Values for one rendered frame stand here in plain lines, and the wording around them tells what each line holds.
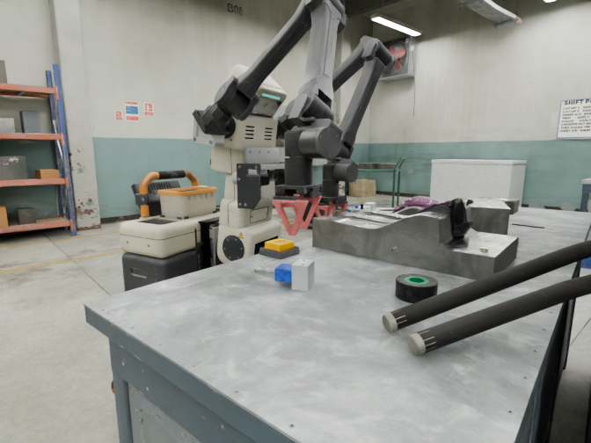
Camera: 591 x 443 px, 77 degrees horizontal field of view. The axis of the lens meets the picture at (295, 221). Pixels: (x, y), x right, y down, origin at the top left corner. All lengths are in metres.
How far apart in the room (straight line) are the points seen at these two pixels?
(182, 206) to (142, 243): 0.21
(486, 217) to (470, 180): 6.50
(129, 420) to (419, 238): 0.73
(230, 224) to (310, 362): 0.94
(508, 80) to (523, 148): 1.35
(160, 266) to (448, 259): 1.01
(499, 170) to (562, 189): 1.21
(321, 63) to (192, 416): 0.70
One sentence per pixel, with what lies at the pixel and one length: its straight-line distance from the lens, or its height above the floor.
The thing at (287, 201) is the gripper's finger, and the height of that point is 0.99.
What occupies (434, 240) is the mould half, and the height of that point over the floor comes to 0.88.
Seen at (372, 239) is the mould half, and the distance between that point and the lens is 1.02.
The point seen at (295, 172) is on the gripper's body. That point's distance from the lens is 0.74.
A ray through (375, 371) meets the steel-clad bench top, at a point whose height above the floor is 0.80.
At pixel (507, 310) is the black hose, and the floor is 0.85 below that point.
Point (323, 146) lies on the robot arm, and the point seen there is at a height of 1.09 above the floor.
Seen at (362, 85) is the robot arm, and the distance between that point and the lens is 1.37.
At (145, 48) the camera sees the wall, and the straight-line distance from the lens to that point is 6.74.
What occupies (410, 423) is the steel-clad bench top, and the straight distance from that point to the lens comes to 0.47.
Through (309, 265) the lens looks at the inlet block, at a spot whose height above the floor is 0.85.
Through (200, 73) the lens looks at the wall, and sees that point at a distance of 7.07.
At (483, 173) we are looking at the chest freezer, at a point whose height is 0.70.
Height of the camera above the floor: 1.08
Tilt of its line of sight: 11 degrees down
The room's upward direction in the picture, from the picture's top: straight up
